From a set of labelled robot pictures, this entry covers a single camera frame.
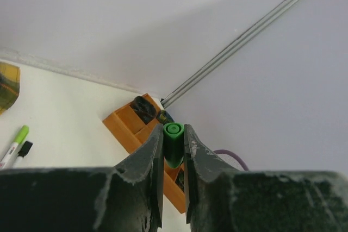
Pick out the yellow plaid shirt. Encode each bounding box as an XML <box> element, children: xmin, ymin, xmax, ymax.
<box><xmin>0</xmin><ymin>62</ymin><xmax>21</xmax><ymax>114</ymax></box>

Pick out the right aluminium frame post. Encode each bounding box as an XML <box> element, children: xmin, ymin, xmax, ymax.
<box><xmin>161</xmin><ymin>0</ymin><xmax>300</xmax><ymax>109</ymax></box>

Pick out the green blue rolled sock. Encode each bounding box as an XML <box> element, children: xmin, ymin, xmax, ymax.
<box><xmin>156</xmin><ymin>110</ymin><xmax>175</xmax><ymax>125</ymax></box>

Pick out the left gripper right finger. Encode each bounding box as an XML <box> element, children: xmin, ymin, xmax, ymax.
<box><xmin>184</xmin><ymin>125</ymin><xmax>347</xmax><ymax>231</ymax></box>

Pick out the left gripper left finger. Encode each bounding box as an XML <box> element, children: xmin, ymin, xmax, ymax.
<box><xmin>1</xmin><ymin>124</ymin><xmax>164</xmax><ymax>231</ymax></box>

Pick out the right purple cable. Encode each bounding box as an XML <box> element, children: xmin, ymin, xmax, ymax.
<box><xmin>213</xmin><ymin>149</ymin><xmax>250</xmax><ymax>172</ymax></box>

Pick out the light green cap marker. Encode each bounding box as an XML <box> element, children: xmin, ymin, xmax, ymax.
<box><xmin>1</xmin><ymin>125</ymin><xmax>29</xmax><ymax>169</ymax></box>

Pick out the orange compartment tray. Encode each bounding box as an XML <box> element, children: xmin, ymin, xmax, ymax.
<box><xmin>103</xmin><ymin>103</ymin><xmax>185</xmax><ymax>214</ymax></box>

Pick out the black cap marker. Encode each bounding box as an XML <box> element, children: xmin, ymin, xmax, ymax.
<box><xmin>13</xmin><ymin>141</ymin><xmax>33</xmax><ymax>168</ymax></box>

